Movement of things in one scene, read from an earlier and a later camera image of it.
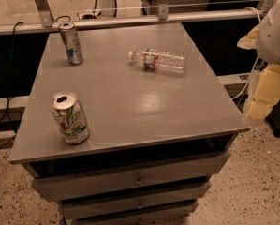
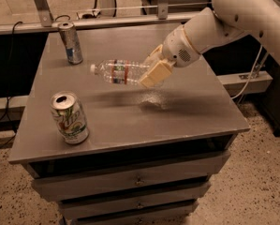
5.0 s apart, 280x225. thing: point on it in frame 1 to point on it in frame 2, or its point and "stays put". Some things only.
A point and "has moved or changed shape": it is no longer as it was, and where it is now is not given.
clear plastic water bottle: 154,59 has moved or changed shape
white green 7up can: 69,117 stays put
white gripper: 275,37 to 176,48
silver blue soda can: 68,33 stays put
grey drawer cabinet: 161,127 stays put
